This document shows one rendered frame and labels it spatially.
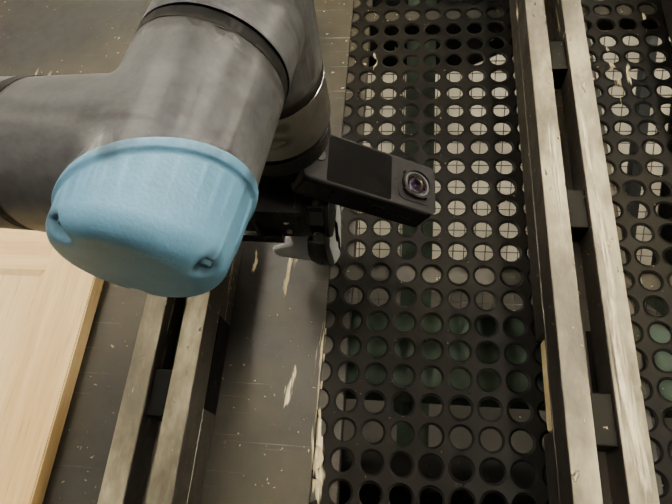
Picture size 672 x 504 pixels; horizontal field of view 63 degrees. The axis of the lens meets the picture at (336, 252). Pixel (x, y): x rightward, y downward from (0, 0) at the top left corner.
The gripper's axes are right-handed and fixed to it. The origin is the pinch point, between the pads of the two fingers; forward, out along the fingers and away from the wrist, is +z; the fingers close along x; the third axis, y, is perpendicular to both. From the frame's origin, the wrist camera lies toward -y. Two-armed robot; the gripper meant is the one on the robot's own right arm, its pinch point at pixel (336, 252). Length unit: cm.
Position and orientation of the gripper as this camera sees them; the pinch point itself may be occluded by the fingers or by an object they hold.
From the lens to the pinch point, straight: 55.0
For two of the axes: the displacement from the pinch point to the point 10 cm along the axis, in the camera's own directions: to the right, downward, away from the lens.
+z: 1.0, 4.4, 8.9
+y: -9.9, -0.4, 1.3
